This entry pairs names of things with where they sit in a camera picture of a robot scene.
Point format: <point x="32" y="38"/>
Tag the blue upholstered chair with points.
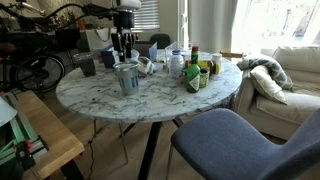
<point x="226" y="146"/>

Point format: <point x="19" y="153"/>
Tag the orange jar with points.
<point x="81" y="24"/>

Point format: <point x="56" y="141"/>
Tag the beige curtain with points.
<point x="211" y="23"/>

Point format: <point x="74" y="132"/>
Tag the clear bottle blue cap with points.
<point x="176" y="65"/>

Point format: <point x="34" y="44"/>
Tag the beige sofa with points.
<point x="283" y="113"/>

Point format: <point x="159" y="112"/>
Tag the red black clamp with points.
<point x="26" y="155"/>

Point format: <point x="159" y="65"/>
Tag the clear plastic container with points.
<point x="170" y="48"/>

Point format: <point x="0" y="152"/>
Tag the patterned grey blanket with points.
<point x="276" y="68"/>

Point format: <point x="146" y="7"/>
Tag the green bottle red cap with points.
<point x="192" y="75"/>

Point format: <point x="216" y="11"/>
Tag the small plastic cup dark contents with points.
<point x="87" y="66"/>

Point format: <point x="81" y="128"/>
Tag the cream cushion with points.
<point x="266" y="85"/>

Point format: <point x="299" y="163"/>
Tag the dark jar yellow label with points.
<point x="215" y="68"/>

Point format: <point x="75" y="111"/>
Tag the white window blind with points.
<point x="146" y="16"/>

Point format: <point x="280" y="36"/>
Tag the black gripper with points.
<point x="124" y="31"/>

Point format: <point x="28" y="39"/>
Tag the black table base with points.
<point x="150" y="150"/>

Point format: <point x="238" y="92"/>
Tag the white plastic container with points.
<point x="216" y="58"/>

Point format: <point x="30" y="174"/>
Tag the green white metal rail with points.
<point x="20" y="131"/>

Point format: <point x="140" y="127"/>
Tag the black bicycle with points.
<point x="6" y="47"/>

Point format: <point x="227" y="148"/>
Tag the white plastic object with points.
<point x="6" y="113"/>

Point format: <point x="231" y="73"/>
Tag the blue cardboard box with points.
<point x="146" y="48"/>

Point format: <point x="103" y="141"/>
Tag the white tote bag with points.
<point x="100" y="43"/>

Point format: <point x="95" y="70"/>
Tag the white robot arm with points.
<point x="128" y="4"/>

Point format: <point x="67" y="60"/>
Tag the grey upholstered chair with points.
<point x="160" y="40"/>

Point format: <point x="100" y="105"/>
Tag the black sideboard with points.
<point x="33" y="36"/>

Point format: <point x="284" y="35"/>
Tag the small green jar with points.
<point x="203" y="79"/>

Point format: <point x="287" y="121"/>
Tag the yellow lid jar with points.
<point x="203" y="64"/>

